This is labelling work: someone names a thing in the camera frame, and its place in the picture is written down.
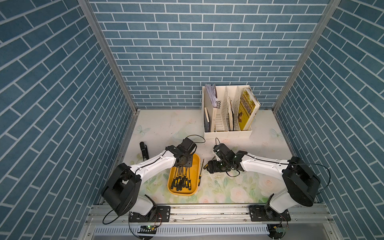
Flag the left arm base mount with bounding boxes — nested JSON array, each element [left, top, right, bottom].
[[129, 195, 171, 223]]

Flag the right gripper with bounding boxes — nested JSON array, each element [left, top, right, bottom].
[[205, 159, 229, 173]]

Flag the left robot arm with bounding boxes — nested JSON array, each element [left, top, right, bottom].
[[101, 138, 197, 217]]

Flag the yellow plastic storage box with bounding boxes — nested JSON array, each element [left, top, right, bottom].
[[168, 154, 201, 196]]

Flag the black stapler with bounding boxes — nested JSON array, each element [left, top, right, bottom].
[[140, 142, 149, 161]]

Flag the yellow book in rack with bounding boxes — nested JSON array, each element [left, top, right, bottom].
[[237, 88, 261, 131]]

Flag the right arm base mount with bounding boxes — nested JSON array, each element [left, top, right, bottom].
[[249, 194, 291, 222]]

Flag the black book in rack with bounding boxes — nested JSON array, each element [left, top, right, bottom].
[[204, 108, 211, 133]]

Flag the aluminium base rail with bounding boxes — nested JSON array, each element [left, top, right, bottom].
[[79, 204, 341, 240]]

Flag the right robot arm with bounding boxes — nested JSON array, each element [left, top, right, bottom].
[[203, 144, 321, 220]]

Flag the white file organizer rack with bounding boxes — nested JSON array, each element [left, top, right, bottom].
[[202, 85, 252, 139]]

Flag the purple patterned papers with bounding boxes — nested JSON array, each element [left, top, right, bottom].
[[205, 84, 218, 108]]

